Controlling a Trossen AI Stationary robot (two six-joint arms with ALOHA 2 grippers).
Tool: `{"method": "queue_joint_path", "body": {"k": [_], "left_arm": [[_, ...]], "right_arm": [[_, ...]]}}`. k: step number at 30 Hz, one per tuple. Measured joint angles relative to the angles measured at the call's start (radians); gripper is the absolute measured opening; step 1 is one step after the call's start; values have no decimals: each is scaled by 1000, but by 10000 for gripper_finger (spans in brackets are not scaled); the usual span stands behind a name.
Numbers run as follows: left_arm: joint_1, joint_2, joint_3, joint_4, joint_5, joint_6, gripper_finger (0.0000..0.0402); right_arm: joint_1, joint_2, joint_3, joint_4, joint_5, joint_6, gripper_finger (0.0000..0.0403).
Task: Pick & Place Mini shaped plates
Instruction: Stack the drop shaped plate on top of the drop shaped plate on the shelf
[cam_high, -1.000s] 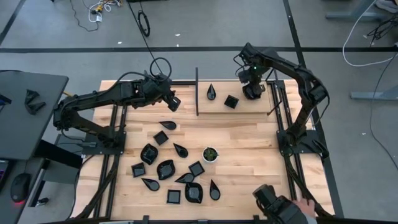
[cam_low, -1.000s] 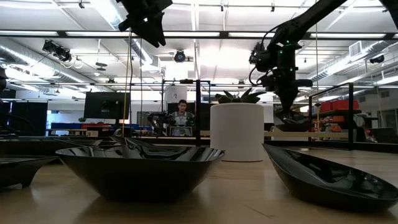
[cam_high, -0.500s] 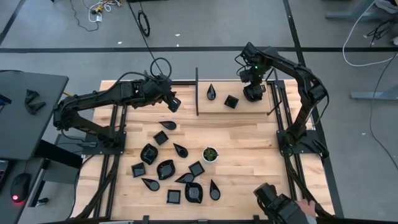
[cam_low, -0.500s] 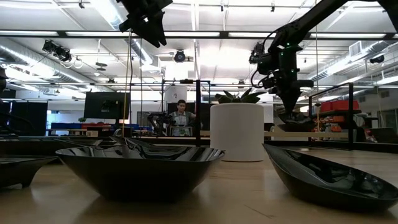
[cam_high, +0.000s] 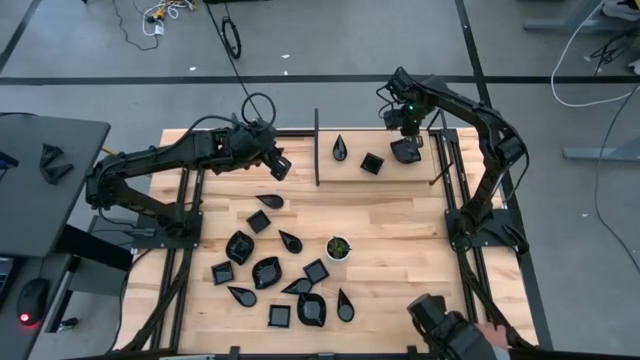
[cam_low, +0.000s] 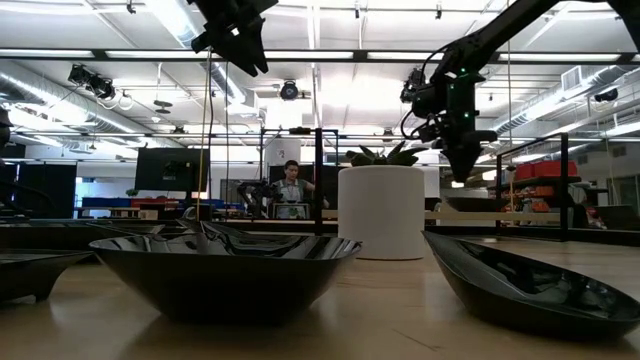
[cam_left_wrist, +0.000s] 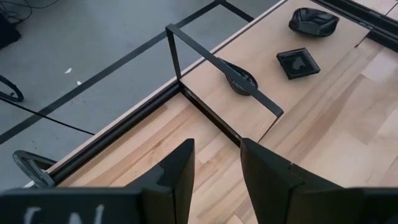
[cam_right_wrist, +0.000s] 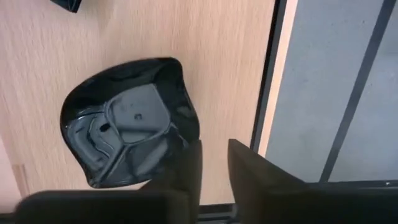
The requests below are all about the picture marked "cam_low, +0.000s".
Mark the black teardrop mini plate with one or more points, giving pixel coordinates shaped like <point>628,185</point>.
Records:
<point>75,240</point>
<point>220,229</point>
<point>525,300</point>

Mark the black wall monitor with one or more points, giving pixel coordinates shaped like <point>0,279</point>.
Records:
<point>170,170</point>

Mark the person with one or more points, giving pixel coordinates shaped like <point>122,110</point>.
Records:
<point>292,192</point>

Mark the black background robot arm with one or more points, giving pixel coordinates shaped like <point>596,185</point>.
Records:
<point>257,192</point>

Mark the white cylindrical plant pot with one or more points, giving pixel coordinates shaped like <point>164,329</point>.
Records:
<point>382,215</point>

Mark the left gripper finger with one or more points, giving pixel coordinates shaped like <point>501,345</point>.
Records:
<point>242,54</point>
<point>259,52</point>

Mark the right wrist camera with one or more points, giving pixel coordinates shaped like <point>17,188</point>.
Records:
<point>427,107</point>

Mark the black ceiling disc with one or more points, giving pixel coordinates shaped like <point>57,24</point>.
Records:
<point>162,104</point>

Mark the black aluminium rig frame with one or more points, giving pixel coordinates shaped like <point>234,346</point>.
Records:
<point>361,56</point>

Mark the green succulent plant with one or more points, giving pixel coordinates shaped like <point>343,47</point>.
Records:
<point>395,159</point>

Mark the black mounted camera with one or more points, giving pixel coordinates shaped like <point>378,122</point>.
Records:
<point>92,82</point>
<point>409,90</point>
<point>289,91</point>

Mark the black partition panel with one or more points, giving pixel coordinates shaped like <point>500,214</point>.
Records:
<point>47,190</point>

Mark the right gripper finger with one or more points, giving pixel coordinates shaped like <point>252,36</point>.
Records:
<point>456,160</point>
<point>470,160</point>

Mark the blue storage bin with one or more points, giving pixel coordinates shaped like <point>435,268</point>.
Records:
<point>105,202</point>

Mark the red storage bin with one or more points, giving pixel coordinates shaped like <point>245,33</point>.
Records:
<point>545,169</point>
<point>155,203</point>

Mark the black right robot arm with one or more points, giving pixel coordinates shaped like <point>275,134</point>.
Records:
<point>500,30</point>

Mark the wooden shelf with black frame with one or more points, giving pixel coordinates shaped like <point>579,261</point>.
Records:
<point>525,216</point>

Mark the black square mini plate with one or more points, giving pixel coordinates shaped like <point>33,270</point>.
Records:
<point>30,275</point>

